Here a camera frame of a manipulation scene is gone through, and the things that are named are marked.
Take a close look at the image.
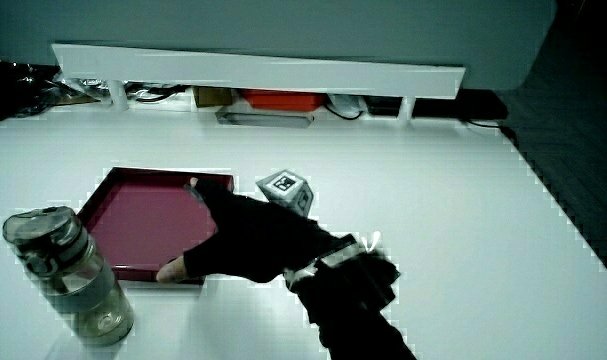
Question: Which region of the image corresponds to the flat grey metal bar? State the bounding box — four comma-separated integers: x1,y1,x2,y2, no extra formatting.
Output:
215,110,315,130

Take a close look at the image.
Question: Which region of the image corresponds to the clear bottle with grey lid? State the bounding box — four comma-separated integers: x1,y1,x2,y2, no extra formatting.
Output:
1,205,136,348

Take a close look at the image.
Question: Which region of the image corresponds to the long white shelf riser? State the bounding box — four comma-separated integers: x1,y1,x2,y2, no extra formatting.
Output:
51,42,467,122

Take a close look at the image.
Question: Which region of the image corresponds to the dark red square tray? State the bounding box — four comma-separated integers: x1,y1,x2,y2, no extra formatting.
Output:
76,166,236,286

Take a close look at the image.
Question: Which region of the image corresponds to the person's right forearm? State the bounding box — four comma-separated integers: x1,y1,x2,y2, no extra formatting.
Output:
282,242,418,360

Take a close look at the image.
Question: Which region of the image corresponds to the brown cardboard box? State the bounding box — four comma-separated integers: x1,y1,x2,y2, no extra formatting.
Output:
192,86,234,109

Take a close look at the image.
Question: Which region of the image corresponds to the white plastic bag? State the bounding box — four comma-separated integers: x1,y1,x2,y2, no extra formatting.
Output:
326,93,368,120

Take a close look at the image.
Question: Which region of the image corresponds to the black cable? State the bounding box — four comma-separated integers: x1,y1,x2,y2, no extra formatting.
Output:
125,82,189,105

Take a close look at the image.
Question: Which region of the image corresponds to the person's right hand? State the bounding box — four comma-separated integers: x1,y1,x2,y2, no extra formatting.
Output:
155,169,359,285

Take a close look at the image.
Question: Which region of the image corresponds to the crumpled black plastic bag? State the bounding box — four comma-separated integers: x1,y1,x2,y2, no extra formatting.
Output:
0,39,102,123

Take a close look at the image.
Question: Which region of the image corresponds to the orange box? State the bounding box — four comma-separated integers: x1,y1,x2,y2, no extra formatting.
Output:
241,88,327,113

